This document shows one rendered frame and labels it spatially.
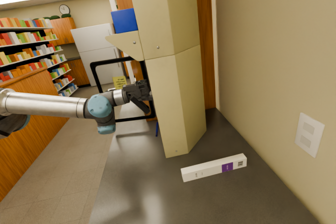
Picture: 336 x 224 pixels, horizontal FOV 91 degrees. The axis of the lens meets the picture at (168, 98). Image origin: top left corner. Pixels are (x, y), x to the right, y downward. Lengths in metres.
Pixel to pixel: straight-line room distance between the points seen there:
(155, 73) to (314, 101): 0.48
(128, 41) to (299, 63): 0.52
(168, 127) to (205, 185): 0.26
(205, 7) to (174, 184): 0.88
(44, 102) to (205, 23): 0.85
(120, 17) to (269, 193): 0.88
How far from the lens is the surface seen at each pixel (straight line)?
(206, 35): 1.03
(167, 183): 0.74
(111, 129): 0.75
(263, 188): 0.74
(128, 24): 0.81
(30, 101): 0.72
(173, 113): 0.69
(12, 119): 0.89
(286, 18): 0.63
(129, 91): 0.78
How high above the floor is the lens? 1.52
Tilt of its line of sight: 24 degrees down
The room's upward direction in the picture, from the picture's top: 10 degrees counter-clockwise
